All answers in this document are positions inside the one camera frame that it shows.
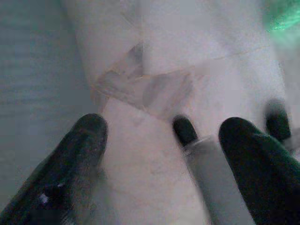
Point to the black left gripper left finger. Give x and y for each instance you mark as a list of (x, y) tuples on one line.
[(70, 159)]

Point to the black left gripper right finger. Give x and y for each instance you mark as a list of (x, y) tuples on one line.
[(262, 175)]

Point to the robot left leg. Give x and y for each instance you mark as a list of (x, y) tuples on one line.
[(211, 175)]

